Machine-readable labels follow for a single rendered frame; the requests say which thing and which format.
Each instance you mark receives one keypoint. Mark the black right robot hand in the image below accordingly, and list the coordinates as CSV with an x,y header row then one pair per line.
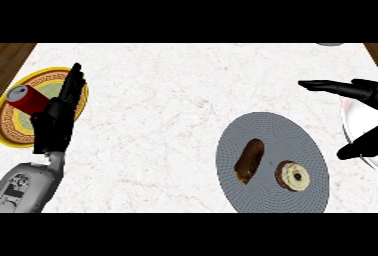
x,y
362,91

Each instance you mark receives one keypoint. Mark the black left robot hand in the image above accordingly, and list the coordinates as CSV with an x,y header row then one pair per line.
x,y
54,123

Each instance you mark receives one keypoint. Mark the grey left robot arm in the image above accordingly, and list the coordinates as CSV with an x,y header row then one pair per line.
x,y
27,186

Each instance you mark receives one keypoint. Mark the grey round placemat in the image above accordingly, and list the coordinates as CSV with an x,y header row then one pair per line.
x,y
286,146

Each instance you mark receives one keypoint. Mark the cream frosted cupcake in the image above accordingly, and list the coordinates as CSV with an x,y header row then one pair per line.
x,y
294,176

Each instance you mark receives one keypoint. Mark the yellow patterned round plate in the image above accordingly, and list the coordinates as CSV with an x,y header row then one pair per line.
x,y
20,133

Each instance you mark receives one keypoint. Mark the red soda can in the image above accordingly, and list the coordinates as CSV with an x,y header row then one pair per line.
x,y
29,98

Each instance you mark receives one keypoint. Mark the grey round object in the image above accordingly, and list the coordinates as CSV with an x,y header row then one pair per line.
x,y
330,44

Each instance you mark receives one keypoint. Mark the brown chocolate eclair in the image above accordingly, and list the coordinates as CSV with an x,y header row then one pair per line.
x,y
250,160

